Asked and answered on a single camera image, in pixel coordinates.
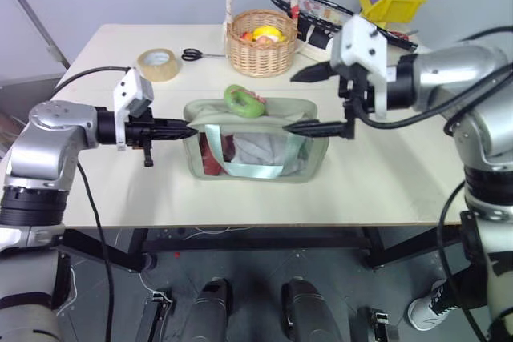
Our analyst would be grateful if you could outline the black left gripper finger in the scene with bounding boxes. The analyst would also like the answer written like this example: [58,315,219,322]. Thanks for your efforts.
[154,117,198,131]
[154,128,200,142]

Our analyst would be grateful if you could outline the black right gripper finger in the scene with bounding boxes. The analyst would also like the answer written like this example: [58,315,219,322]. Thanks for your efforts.
[281,119,347,140]
[289,60,342,84]

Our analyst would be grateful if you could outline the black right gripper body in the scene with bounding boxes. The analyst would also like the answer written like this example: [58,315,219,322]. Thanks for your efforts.
[338,69,377,141]

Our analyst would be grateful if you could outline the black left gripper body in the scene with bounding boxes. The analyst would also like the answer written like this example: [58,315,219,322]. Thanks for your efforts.
[123,115,158,168]

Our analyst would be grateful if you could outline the green zip pouch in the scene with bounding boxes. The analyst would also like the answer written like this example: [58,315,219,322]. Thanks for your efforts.
[183,96,331,185]

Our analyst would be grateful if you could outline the red item in pouch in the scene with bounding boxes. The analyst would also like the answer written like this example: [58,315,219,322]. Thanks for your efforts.
[200,133,236,177]

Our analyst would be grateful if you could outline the grey cloth in pouch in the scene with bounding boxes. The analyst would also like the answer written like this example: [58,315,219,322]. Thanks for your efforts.
[232,131,301,178]

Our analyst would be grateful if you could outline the yellow plush toy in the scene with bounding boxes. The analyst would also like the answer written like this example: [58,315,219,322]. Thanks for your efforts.
[252,26,287,44]

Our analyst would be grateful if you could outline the brown packing tape roll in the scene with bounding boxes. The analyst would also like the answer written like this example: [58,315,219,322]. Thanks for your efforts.
[136,48,180,83]

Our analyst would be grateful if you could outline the yellow plastic bin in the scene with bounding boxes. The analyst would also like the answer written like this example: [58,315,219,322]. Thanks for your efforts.
[358,0,427,25]

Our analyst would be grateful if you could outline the dark rounded shape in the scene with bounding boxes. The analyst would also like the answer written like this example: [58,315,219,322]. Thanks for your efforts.
[280,276,344,342]
[191,276,235,342]

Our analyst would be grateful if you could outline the black stand foot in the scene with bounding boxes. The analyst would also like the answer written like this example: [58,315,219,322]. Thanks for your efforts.
[135,288,175,342]
[357,306,401,342]

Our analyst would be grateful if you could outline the black and white sneaker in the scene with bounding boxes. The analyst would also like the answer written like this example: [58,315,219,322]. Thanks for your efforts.
[407,277,463,332]

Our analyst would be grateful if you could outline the black wire rack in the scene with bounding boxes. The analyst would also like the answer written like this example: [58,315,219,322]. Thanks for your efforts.
[269,0,418,54]

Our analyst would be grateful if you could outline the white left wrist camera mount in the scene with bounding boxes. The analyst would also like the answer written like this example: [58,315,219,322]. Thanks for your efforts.
[111,67,156,152]

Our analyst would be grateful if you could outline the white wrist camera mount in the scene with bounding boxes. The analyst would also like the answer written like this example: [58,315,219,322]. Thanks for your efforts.
[111,67,156,152]
[330,14,390,120]

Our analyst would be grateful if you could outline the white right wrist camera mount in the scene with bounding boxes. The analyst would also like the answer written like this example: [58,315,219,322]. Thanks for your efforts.
[330,14,390,120]

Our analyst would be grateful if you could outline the wicker basket with handle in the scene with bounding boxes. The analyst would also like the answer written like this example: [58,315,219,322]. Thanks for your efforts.
[221,0,302,78]

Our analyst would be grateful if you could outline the black handled scissors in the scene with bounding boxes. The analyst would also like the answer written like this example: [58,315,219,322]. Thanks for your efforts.
[180,48,228,63]

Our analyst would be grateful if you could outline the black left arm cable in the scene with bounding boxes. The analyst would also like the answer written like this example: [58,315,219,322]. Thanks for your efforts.
[54,66,135,342]

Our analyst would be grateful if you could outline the green plush ring keychain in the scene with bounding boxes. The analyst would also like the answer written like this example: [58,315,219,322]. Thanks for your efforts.
[223,84,268,119]

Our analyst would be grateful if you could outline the mint green ribbon strap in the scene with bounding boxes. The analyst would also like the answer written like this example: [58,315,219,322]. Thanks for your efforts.
[204,123,306,180]

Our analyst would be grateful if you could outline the black table frame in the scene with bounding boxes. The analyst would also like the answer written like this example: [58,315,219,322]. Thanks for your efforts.
[59,225,467,273]

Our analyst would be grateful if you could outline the grey metal rail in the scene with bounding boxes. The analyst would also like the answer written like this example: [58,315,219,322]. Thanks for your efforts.
[0,0,73,70]

